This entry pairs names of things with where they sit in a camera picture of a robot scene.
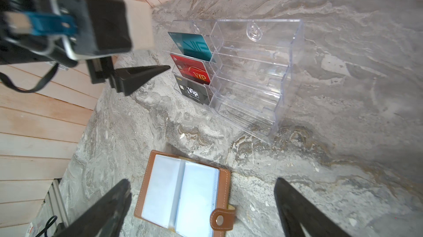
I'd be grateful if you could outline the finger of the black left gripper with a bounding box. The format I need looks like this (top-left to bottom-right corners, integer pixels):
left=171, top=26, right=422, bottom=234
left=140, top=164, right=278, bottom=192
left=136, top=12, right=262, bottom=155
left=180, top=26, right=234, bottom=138
left=109, top=65, right=171, bottom=96

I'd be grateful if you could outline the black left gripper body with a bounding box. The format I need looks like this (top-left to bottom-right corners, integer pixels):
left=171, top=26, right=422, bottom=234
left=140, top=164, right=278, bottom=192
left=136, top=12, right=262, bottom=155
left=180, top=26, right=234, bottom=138
left=0, top=0, right=115, bottom=84

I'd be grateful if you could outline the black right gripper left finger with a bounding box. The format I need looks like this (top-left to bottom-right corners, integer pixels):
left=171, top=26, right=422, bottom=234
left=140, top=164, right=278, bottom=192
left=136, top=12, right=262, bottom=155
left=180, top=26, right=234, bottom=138
left=55, top=179, right=132, bottom=237

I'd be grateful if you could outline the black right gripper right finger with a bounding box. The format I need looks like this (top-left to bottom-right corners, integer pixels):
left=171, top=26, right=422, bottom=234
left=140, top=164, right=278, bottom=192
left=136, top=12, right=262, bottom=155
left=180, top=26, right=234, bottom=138
left=274, top=177, right=349, bottom=237

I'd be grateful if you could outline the brown leather card holder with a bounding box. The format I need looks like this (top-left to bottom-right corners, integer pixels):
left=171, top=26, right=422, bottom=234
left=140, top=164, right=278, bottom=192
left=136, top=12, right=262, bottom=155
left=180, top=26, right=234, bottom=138
left=134, top=150, right=236, bottom=237

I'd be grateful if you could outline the red card in stand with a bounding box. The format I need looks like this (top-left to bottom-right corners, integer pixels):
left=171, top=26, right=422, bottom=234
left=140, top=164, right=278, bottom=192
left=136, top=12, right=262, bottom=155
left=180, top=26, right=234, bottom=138
left=170, top=53, right=210, bottom=85

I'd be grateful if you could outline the black card in stand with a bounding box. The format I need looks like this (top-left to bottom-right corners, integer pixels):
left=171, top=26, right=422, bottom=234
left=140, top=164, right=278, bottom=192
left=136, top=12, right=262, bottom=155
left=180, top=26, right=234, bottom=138
left=174, top=74, right=210, bottom=106

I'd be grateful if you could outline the teal card in stand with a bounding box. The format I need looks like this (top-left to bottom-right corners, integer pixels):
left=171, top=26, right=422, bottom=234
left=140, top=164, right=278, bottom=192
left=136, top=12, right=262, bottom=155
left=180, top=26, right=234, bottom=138
left=168, top=32, right=212, bottom=62

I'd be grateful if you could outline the clear acrylic card stand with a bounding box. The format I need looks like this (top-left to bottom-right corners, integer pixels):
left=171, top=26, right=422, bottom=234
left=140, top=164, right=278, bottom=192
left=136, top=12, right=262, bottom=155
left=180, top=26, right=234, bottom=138
left=168, top=19, right=304, bottom=143

